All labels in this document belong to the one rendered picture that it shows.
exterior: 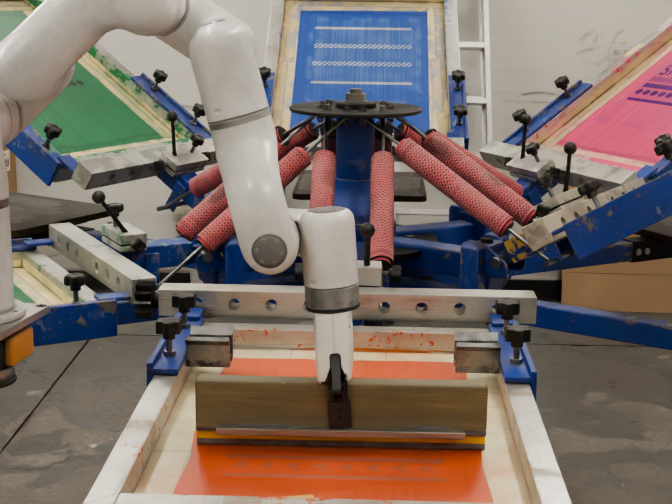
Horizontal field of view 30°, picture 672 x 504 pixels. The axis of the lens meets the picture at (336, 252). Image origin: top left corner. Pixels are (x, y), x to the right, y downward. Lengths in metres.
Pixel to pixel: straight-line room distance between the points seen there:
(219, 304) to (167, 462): 0.60
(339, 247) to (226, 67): 0.28
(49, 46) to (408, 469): 0.73
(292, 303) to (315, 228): 0.61
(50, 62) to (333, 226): 0.43
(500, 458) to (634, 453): 2.72
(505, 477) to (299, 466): 0.28
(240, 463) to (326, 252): 0.31
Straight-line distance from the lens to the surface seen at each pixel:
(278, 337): 2.22
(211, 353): 2.05
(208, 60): 1.64
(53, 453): 4.39
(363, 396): 1.75
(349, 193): 2.80
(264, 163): 1.63
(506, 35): 6.14
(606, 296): 6.23
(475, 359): 2.04
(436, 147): 2.79
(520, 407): 1.87
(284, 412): 1.76
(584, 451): 4.45
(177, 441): 1.82
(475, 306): 2.27
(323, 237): 1.67
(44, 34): 1.68
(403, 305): 2.27
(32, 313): 1.80
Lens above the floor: 1.61
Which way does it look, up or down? 13 degrees down
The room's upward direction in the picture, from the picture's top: 1 degrees clockwise
